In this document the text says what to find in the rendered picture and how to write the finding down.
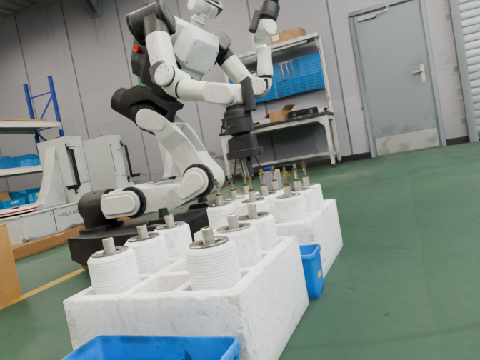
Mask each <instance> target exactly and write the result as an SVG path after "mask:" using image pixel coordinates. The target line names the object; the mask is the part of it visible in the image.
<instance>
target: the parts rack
mask: <svg viewBox="0 0 480 360"><path fill-rule="evenodd" d="M48 81H49V87H50V92H47V93H44V94H40V95H38V96H43V95H45V94H50V93H51V97H50V99H49V101H48V103H47V105H46V108H45V109H44V112H43V114H42V115H41V118H40V119H42V118H43V116H44V114H45V112H46V110H47V108H48V106H49V103H50V101H51V99H52V101H53V105H54V111H55V114H56V121H57V122H45V121H0V135H2V134H33V135H34V138H35V142H36V143H39V142H40V141H39V136H40V137H41V138H42V139H43V140H44V141H47V140H46V139H45V138H44V137H42V136H41V135H40V134H38V131H43V130H45V129H50V128H54V127H58V128H59V135H60V137H63V136H64V130H63V126H62V123H61V117H60V113H59V107H58V103H57V99H56V93H55V89H54V83H53V79H52V76H48ZM23 86H24V92H25V96H26V102H27V106H28V109H29V116H30V119H35V118H34V111H33V108H32V104H31V99H33V98H36V97H38V96H33V97H31V98H30V94H29V88H28V84H23ZM43 127H48V128H45V129H40V128H43ZM37 129H40V130H37ZM36 148H37V152H38V155H39V151H38V147H37V144H36ZM36 173H41V174H42V175H43V171H42V167H41V165H38V166H25V167H19V168H12V169H0V178H5V177H10V176H21V175H27V174H36ZM35 203H36V202H35ZM35 203H31V204H25V205H21V206H15V207H24V206H31V205H35ZM15 207H12V208H15ZM9 209H11V208H7V209H1V210H0V211H6V210H9Z"/></svg>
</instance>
